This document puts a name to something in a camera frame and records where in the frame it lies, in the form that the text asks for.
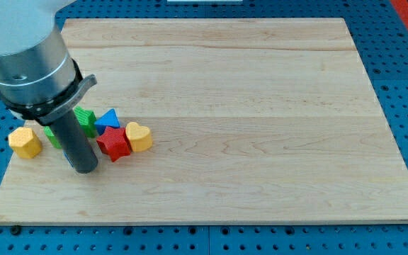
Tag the black gray tool flange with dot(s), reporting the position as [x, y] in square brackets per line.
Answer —
[49, 111]

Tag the yellow hexagon block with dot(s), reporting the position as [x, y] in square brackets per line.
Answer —
[25, 143]

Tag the blue triangle block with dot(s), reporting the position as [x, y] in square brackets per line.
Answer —
[109, 119]

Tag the dark gray cylindrical pusher rod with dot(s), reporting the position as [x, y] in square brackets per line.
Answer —
[74, 143]

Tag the light wooden board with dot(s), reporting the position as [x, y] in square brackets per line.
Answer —
[267, 121]

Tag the red star block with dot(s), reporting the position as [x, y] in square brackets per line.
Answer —
[114, 143]

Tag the green block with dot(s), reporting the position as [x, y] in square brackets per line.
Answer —
[86, 119]

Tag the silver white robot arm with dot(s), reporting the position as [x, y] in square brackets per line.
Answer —
[39, 80]

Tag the yellow heart block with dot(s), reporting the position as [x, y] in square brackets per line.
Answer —
[140, 137]

